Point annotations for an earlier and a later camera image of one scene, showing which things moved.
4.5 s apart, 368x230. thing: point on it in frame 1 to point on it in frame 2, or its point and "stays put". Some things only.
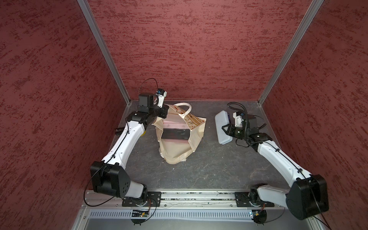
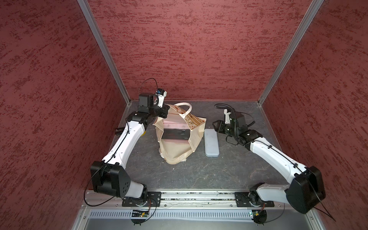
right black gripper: [229, 130] stays put
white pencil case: [222, 119] to [212, 146]
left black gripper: [164, 109] stays put
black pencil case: [177, 133] stays put
